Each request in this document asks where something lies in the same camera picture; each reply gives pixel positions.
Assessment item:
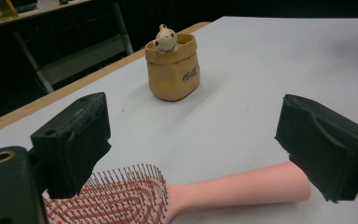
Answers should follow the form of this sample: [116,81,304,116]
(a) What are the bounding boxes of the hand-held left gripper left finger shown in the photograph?
[30,91,112,200]

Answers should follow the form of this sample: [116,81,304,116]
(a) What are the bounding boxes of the yellow transparent object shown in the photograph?
[0,0,20,22]

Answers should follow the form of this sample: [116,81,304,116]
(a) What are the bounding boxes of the grey metal frame table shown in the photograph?
[0,0,134,94]

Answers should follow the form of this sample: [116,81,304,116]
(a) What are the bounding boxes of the pink hairbrush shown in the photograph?
[43,161,311,224]

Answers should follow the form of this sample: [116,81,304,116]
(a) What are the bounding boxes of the yellow bear pen holder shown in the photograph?
[145,23,200,102]

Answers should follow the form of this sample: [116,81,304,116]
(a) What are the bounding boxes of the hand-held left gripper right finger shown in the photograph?
[274,93,358,203]

